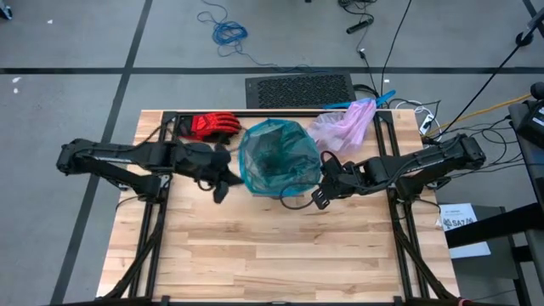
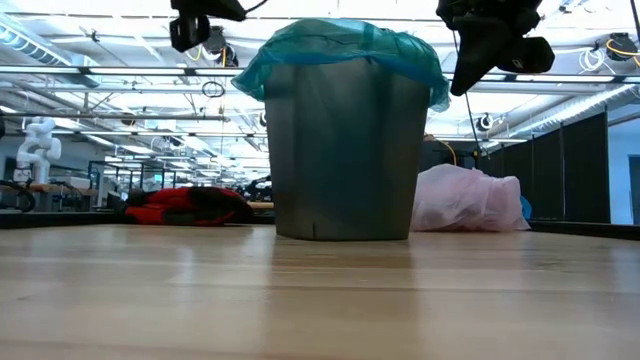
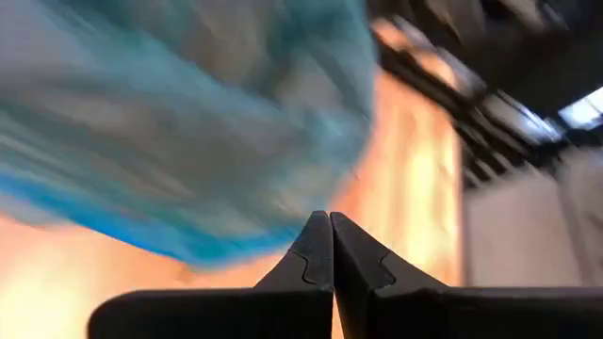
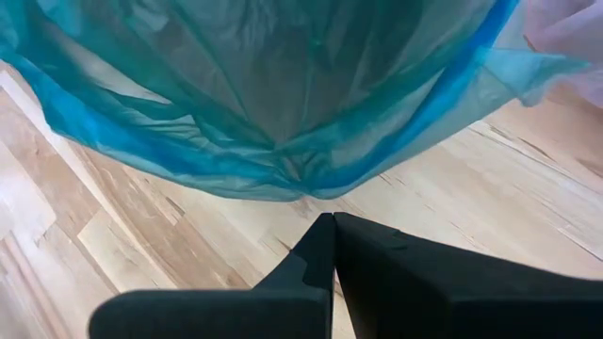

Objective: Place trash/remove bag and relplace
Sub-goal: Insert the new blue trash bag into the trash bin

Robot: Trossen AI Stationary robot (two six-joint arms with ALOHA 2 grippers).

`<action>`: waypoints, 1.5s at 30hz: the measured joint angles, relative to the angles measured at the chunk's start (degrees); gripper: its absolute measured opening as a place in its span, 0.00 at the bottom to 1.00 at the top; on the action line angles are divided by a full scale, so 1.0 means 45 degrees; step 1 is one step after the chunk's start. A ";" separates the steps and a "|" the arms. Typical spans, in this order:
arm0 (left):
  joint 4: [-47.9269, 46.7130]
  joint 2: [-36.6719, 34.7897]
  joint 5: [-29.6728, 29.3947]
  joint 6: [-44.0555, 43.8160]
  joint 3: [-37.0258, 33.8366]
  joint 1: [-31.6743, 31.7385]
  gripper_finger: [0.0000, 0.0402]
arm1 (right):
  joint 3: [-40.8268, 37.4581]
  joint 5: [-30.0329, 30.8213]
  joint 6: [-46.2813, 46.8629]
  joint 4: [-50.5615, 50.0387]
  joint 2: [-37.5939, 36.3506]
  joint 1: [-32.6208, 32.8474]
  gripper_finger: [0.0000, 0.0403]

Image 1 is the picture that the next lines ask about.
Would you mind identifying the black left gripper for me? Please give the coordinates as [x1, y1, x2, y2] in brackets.
[186, 143, 246, 204]

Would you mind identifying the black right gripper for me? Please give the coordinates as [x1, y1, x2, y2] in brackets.
[311, 163, 358, 211]

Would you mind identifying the teal plastic trash bag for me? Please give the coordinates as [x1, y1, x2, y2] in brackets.
[237, 118, 323, 199]

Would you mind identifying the pink translucent trash bag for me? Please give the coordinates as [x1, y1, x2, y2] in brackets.
[306, 89, 397, 155]

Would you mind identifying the red black work glove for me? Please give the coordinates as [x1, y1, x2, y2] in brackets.
[178, 111, 242, 144]

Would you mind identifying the black perforated floor mat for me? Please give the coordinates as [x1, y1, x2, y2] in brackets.
[245, 71, 359, 110]

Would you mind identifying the white power strip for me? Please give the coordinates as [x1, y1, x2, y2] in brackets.
[418, 112, 437, 136]

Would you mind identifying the white printed paper sheet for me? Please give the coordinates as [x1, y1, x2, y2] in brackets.
[436, 202, 493, 259]

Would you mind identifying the black desk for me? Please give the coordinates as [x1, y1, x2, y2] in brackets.
[444, 80, 544, 306]

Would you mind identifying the black power strip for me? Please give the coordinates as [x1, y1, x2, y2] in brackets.
[346, 16, 375, 35]

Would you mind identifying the black tripod stand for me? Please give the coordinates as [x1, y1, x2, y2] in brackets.
[452, 6, 544, 124]

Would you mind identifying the black metal table frame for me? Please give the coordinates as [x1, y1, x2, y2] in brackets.
[101, 109, 458, 306]

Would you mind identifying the blue floor cable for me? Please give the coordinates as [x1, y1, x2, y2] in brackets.
[196, 0, 332, 74]

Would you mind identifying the yellow floor cable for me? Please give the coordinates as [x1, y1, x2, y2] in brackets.
[424, 93, 533, 137]

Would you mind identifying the black floor cable bundle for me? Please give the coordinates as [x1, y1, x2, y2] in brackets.
[337, 0, 378, 59]

